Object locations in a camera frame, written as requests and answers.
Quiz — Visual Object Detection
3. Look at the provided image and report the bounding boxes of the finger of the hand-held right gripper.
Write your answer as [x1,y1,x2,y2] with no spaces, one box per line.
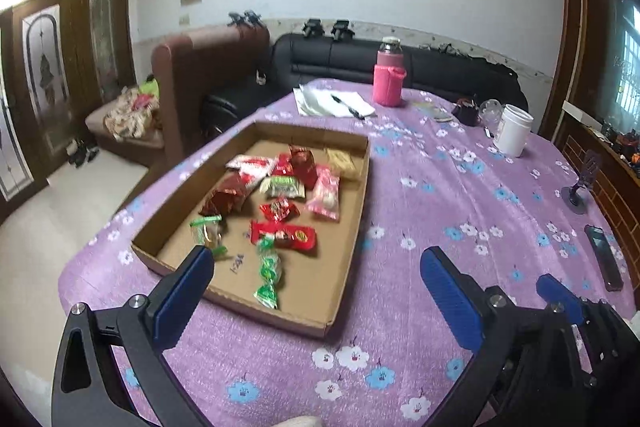
[536,273,587,326]

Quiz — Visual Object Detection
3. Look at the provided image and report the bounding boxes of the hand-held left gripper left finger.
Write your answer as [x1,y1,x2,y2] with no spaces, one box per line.
[50,245,216,427]

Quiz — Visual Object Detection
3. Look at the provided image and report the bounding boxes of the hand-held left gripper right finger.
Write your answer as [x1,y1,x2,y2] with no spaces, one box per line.
[419,245,596,427]

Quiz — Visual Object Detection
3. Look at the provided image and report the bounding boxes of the clear green-edged snack packet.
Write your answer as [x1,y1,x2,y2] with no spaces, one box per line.
[188,215,227,253]

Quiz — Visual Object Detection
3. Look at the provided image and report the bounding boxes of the green candy strip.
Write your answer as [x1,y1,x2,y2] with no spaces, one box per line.
[253,237,285,310]

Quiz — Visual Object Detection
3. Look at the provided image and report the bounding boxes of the dark red foil candy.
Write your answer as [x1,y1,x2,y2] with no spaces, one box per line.
[198,173,249,218]

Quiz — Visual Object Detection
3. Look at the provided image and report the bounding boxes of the long red snack packet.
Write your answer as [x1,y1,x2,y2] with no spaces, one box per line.
[249,220,319,255]

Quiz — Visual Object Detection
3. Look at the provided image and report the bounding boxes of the cardboard tray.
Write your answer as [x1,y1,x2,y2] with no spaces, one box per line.
[131,120,372,339]

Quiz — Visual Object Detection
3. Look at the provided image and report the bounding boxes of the pink snack packet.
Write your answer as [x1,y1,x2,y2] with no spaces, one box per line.
[304,165,341,222]

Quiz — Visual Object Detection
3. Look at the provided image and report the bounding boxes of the yellow cracker packet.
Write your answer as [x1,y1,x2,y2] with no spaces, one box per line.
[324,148,365,180]

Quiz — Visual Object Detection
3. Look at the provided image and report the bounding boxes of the red boxy snack packet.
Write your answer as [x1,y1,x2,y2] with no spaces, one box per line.
[287,145,319,188]

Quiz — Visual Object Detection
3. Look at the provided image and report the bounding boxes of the black smartphone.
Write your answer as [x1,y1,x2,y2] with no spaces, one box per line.
[584,224,625,292]

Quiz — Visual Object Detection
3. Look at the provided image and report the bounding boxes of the purple floral tablecloth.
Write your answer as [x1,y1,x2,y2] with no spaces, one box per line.
[57,78,640,427]

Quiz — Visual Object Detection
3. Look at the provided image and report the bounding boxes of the grey phone stand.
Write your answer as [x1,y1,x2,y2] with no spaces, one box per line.
[560,150,601,214]

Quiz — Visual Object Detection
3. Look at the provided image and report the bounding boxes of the small red candy packet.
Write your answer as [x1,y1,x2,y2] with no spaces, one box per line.
[258,199,301,224]

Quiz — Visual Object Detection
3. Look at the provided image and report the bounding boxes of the red and white snack packet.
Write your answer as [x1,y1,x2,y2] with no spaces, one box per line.
[225,155,279,180]

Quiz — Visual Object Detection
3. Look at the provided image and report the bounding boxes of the green and white snack packet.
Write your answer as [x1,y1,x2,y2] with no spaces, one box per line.
[258,175,306,199]

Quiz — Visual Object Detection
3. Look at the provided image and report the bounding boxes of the windowsill clutter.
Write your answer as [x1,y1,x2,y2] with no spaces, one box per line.
[599,119,640,178]

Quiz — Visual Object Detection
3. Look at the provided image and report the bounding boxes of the white plastic jar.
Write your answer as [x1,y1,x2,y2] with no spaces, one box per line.
[492,103,535,158]

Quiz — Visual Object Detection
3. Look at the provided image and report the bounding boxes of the pair of dark shoes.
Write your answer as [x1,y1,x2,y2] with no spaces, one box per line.
[67,139,99,168]

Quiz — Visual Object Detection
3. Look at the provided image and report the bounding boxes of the white flat box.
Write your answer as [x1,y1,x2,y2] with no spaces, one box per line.
[562,100,609,128]

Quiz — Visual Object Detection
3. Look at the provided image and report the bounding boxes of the floral cloth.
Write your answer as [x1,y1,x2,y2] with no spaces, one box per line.
[103,86,161,140]

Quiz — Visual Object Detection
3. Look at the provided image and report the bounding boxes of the clear glass cup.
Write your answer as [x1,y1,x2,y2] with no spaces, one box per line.
[478,99,503,123]

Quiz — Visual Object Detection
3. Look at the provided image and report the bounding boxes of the black pen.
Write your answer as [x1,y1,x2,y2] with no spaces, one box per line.
[329,94,366,120]

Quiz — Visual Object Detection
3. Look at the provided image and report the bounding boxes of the bottle with pink sleeve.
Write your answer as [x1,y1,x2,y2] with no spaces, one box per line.
[372,36,408,108]

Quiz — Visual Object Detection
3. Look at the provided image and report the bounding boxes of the brown armchair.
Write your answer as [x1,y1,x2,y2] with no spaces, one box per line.
[84,25,271,168]

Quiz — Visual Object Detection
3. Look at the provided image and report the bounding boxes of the white paper sheets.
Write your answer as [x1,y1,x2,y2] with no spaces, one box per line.
[292,84,376,119]

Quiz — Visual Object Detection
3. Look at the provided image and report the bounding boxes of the window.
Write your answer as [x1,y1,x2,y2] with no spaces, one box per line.
[607,0,640,123]

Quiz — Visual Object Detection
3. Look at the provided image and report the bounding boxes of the wooden glass-panel door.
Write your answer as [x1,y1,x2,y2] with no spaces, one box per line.
[0,0,137,219]

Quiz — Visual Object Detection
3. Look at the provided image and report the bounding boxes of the black leather sofa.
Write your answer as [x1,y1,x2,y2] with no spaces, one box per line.
[200,32,530,138]

